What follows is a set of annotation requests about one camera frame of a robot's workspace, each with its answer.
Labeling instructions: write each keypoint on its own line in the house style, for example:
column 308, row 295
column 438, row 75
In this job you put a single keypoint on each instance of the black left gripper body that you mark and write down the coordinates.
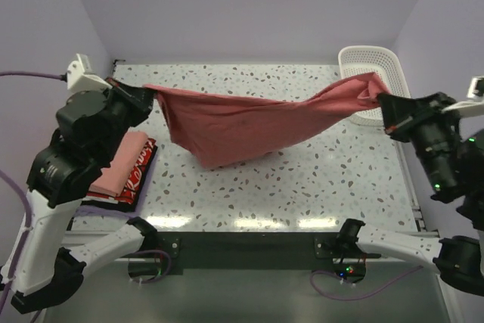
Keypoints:
column 129, row 110

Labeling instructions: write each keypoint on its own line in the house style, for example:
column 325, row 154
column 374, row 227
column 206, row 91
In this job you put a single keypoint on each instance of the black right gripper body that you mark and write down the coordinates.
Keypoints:
column 423, row 124

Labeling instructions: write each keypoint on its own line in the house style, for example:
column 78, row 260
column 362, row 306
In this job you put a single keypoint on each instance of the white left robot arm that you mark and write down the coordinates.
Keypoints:
column 41, row 272

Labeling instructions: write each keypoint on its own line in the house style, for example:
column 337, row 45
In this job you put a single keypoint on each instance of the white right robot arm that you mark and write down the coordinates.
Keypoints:
column 453, row 166

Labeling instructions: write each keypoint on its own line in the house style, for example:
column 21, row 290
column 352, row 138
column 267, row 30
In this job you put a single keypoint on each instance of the folded pink t-shirt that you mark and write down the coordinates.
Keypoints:
column 114, row 177

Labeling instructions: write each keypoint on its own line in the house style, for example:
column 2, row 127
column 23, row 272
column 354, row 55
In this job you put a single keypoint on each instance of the folded lavender t-shirt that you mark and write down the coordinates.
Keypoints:
column 113, row 211

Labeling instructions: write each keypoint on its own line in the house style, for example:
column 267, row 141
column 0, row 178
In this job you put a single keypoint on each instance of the white perforated plastic basket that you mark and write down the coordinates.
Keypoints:
column 359, row 59

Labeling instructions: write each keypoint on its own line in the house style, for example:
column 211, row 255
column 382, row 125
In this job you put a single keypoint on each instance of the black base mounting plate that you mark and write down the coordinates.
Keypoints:
column 176, row 252

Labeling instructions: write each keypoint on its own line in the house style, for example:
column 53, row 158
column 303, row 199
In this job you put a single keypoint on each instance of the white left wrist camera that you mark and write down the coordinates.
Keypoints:
column 80, row 76

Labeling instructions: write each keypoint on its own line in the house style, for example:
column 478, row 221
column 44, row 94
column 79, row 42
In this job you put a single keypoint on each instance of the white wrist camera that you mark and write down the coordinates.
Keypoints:
column 80, row 76
column 473, row 105

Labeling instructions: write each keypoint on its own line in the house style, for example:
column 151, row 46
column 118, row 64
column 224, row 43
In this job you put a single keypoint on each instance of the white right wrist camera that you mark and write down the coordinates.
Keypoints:
column 473, row 105

